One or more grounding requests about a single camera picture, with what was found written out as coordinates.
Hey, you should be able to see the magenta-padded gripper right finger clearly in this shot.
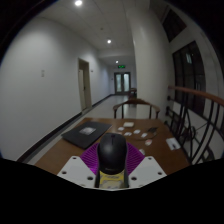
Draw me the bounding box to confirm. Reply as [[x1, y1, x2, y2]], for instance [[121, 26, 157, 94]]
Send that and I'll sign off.
[[123, 142, 168, 189]]

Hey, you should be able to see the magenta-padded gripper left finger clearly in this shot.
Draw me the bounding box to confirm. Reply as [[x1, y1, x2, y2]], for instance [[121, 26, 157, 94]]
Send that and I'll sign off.
[[57, 142, 101, 189]]

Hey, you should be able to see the black computer mouse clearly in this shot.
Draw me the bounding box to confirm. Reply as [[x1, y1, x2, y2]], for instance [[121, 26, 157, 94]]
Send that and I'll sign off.
[[96, 132, 129, 176]]

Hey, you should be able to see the dark closed laptop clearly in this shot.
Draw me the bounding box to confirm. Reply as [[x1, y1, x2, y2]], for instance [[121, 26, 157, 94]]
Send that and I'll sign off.
[[61, 120, 113, 150]]

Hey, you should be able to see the white paper sheet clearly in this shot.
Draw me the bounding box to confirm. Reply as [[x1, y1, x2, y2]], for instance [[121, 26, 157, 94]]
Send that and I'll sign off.
[[165, 137, 182, 151]]

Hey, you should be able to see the wooden armchair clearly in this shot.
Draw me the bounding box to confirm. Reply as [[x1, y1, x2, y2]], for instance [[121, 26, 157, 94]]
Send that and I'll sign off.
[[112, 98, 161, 120]]

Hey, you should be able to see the white side door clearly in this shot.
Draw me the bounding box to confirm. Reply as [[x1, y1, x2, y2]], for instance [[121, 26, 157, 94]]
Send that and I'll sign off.
[[77, 57, 93, 113]]

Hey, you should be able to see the glass double door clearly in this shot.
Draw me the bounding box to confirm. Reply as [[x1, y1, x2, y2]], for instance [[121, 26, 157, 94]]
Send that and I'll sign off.
[[113, 71, 132, 95]]

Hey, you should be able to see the black railing with wooden handrail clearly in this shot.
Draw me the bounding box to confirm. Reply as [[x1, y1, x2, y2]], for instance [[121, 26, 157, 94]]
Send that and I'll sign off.
[[164, 85, 224, 165]]

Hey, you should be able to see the dark tall window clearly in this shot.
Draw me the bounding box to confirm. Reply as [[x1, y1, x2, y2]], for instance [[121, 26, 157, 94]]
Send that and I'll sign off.
[[172, 40, 207, 116]]

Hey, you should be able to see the small dark transom window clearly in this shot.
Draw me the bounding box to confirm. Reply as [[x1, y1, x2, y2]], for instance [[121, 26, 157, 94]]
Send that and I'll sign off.
[[161, 8, 188, 43]]

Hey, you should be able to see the black cable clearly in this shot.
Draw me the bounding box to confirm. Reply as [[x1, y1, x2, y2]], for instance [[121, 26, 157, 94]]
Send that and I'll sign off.
[[145, 126, 162, 140]]

